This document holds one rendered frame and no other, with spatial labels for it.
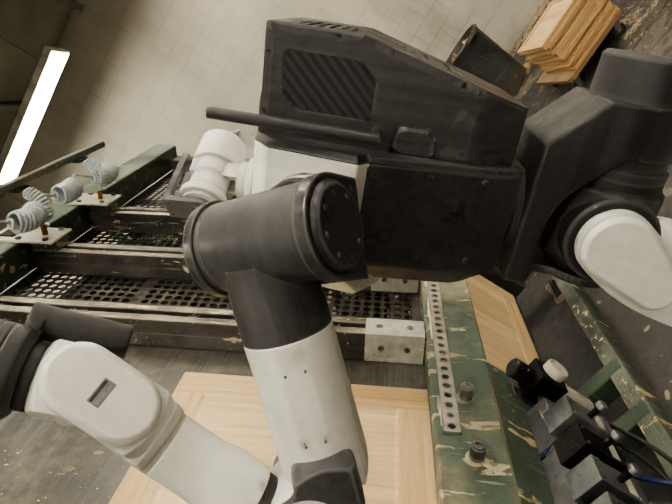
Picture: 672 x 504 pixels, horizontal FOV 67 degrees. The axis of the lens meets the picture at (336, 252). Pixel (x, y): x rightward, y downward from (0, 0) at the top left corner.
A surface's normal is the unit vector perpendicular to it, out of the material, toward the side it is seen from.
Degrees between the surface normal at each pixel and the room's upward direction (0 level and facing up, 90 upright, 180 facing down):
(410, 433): 59
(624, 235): 90
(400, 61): 90
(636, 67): 53
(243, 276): 68
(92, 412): 94
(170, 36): 90
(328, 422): 105
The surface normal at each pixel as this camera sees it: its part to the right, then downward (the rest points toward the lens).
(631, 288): -0.11, 0.43
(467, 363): 0.00, -0.90
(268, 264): -0.36, 0.56
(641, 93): -0.54, 0.31
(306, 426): 0.07, 0.15
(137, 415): 0.43, -0.36
